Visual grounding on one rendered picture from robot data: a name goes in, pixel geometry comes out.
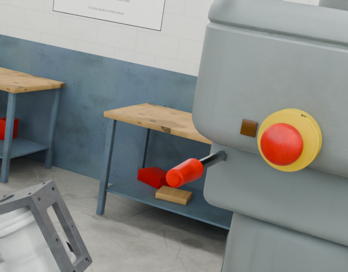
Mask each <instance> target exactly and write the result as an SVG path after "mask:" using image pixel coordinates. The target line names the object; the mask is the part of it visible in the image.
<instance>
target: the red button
mask: <svg viewBox="0 0 348 272"><path fill-rule="evenodd" d="M260 146H261V151H262V153H263V155H264V157H265V158H266V159H267V160H268V161H269V162H271V163H272V164H274V165H277V166H287V165H290V164H292V163H294V162H295V161H296V160H297V159H298V158H299V157H300V156H301V153H302V151H303V139H302V136H301V134H300V133H299V131H298V130H297V129H296V128H294V127H293V126H291V125H289V124H286V123H277V124H274V125H271V126H270V127H268V128H267V129H266V130H265V131H264V132H263V134H262V137H261V142H260Z"/></svg>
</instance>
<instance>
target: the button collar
mask: <svg viewBox="0 0 348 272"><path fill-rule="evenodd" d="M277 123H286V124H289V125H291V126H293V127H294V128H296V129H297V130H298V131H299V133H300V134H301V136H302V139H303V151H302V153H301V156H300V157H299V158H298V159H297V160H296V161H295V162H294V163H292V164H290V165H287V166H277V165H274V164H272V163H271V162H269V161H268V160H267V159H266V158H265V157H264V155H263V153H262V151H261V146H260V142H261V137H262V134H263V132H264V131H265V130H266V129H267V128H268V127H270V126H271V125H274V124H277ZM257 144H258V149H259V151H260V154H261V155H262V157H263V159H264V160H265V161H266V162H267V163H268V164H269V165H270V166H272V167H273V168H275V169H278V170H280V171H285V172H293V171H298V170H300V169H302V168H304V167H306V166H307V165H308V164H310V163H311V162H312V161H314V159H315V158H316V157H317V155H318V154H319V151H320V149H321V146H322V133H321V130H320V128H319V125H318V124H317V122H316V121H315V120H314V118H313V117H312V116H311V115H309V114H308V113H306V112H304V111H302V110H299V109H295V108H287V109H283V110H280V111H278V112H275V113H273V114H271V115H269V116H268V117H267V118H266V119H265V120H264V122H262V124H261V126H260V129H259V131H258V136H257Z"/></svg>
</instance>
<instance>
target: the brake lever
mask: <svg viewBox="0 0 348 272"><path fill-rule="evenodd" d="M227 154H228V152H226V151H218V152H216V153H214V154H212V155H209V156H207V157H205V158H203V159H201V160H198V159H194V158H191V159H188V160H186V161H185V162H183V163H181V164H179V165H177V166H176V167H174V168H172V169H170V170H169V171H168V172H167V174H166V181H167V183H168V184H169V185H170V186H171V187H174V188H177V187H180V186H182V185H185V184H187V183H189V182H192V181H194V180H197V179H199V178H200V177H201V176H202V174H203V170H204V169H206V168H208V167H210V166H212V165H214V164H216V163H218V162H220V161H222V160H223V161H226V159H227Z"/></svg>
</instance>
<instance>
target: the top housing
mask: <svg viewBox="0 0 348 272"><path fill-rule="evenodd" d="M208 19H209V20H210V23H209V24H207V25H206V31H205V35H204V41H203V48H202V54H201V60H200V67H199V73H198V77H197V84H196V90H195V97H194V103H193V109H192V121H193V124H194V127H195V128H196V130H197V131H198V132H199V133H200V134H201V135H202V136H204V137H205V138H207V139H208V140H210V141H213V142H215V143H217V144H220V145H223V146H227V147H231V148H235V149H239V150H242V151H246V152H250V153H254V154H258V155H261V154H260V151H259V149H258V144H257V136H258V131H259V129H260V126H261V124H262V122H264V120H265V119H266V118H267V117H268V116H269V115H271V114H273V113H275V112H278V111H280V110H283V109H287V108H295V109H299V110H302V111H304V112H306V113H308V114H309V115H311V116H312V117H313V118H314V120H315V121H316V122H317V124H318V125H319V128H320V130H321V133H322V146H321V149H320V151H319V154H318V155H317V157H316V158H315V159H314V161H312V162H311V163H310V164H308V165H307V166H306V167H308V168H313V169H317V170H320V171H323V172H328V173H332V174H336V175H340V176H344V177H347V178H348V10H341V9H334V8H327V7H323V6H316V5H309V4H302V3H295V2H288V1H281V0H214V1H213V3H212V4H211V6H210V9H209V12H208ZM243 119H246V120H251V121H255V122H258V124H257V129H256V135H255V137H250V136H247V135H243V134H240V131H241V126H242V120H243Z"/></svg>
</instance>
